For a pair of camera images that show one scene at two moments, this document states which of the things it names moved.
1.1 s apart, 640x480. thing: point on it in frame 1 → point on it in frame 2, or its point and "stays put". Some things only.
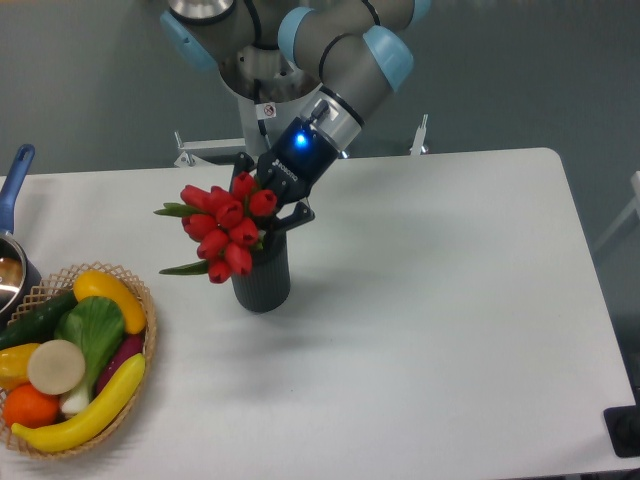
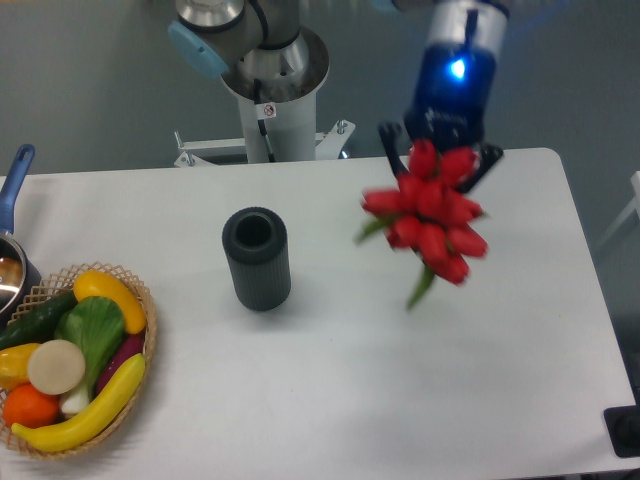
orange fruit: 27,406 stays put
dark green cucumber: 37,325 stays put
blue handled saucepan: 20,259 stays put
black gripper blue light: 297,165 → 448,103
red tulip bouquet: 226,223 → 430,214
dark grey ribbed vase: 267,283 stays put
